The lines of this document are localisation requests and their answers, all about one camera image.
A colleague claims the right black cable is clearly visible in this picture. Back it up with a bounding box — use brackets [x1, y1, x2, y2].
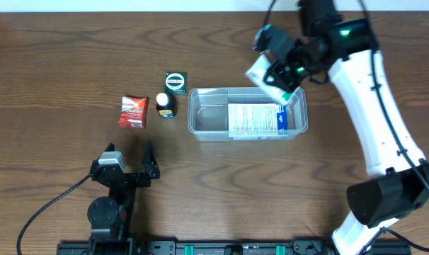
[262, 0, 429, 252]

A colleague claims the clear plastic container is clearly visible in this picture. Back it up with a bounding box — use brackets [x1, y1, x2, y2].
[188, 87, 308, 141]

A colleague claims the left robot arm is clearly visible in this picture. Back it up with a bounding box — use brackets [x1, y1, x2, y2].
[87, 141, 160, 255]

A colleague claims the dark green square box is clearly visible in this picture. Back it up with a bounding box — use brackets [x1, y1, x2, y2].
[164, 72, 188, 95]

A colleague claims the left black cable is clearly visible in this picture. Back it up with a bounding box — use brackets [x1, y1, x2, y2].
[16, 173, 95, 255]

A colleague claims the red medicine packet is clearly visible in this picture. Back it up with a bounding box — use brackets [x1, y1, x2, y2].
[118, 96, 149, 129]

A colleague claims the white green medicine box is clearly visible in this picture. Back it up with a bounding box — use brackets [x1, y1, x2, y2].
[245, 55, 292, 105]

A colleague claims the black mounting rail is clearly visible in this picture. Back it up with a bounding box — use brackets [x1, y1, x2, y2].
[56, 239, 413, 255]

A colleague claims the blue white medicine box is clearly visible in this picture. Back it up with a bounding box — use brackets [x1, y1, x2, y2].
[228, 103, 288, 140]

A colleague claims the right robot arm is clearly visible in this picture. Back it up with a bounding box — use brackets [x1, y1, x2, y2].
[254, 14, 429, 254]

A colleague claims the black cable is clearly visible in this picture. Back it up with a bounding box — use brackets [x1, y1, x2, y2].
[16, 173, 95, 255]
[262, 0, 429, 252]

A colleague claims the dark bottle white cap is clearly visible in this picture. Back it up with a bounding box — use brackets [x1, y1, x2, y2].
[156, 92, 177, 118]

